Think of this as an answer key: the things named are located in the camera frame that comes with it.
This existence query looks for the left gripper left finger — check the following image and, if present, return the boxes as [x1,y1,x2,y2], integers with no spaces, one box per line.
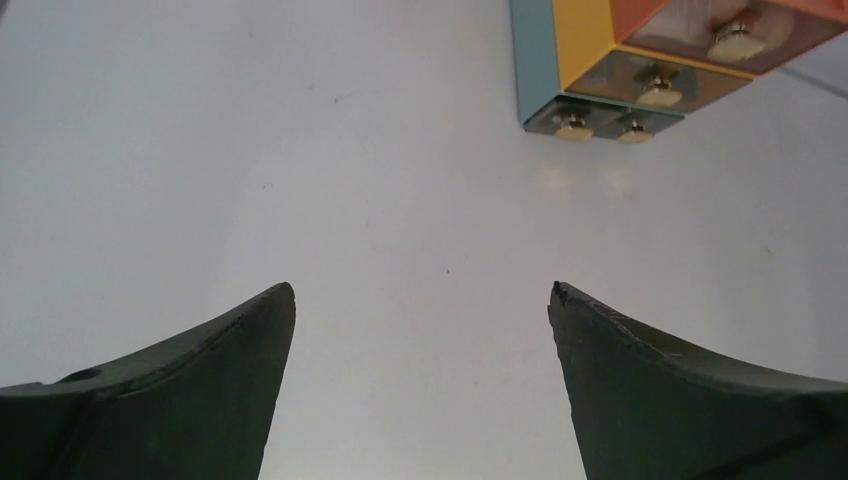
[1,283,296,479]

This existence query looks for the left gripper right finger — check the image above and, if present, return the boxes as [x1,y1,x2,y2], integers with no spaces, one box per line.
[548,282,847,479]

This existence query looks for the orange three-drawer organizer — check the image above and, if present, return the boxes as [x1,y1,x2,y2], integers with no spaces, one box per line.
[510,0,847,144]

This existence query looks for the clear drawer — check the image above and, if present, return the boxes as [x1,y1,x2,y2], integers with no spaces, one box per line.
[523,96,622,141]
[611,0,847,75]
[567,50,750,113]
[594,109,685,144]

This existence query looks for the clear top drawer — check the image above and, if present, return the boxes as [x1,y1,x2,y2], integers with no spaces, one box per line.
[611,0,847,75]

